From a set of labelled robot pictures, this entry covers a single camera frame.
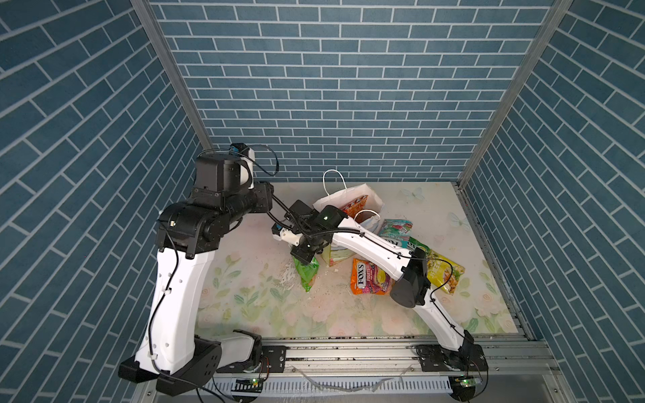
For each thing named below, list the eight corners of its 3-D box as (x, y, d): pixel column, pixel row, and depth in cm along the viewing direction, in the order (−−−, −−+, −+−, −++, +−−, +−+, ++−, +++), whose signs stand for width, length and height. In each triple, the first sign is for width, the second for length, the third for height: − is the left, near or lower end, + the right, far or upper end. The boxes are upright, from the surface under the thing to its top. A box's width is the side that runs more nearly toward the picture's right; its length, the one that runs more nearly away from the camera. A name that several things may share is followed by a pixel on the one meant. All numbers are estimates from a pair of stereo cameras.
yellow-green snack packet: (417, 278, 93) (420, 273, 90) (426, 256, 99) (429, 250, 96) (453, 296, 89) (458, 292, 86) (460, 272, 95) (464, 267, 92)
